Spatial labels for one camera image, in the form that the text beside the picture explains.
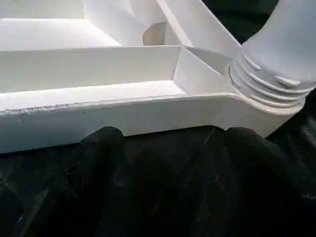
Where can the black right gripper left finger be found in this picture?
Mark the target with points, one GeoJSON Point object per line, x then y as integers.
{"type": "Point", "coordinates": [79, 192]}

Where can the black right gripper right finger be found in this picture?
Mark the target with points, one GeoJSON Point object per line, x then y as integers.
{"type": "Point", "coordinates": [252, 192]}

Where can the white plastic table top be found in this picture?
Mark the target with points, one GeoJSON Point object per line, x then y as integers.
{"type": "Point", "coordinates": [98, 69]}

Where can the white plastic table leg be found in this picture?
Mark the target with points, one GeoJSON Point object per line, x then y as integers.
{"type": "Point", "coordinates": [286, 49]}

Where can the black mat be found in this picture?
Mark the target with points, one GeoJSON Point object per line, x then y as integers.
{"type": "Point", "coordinates": [163, 197]}

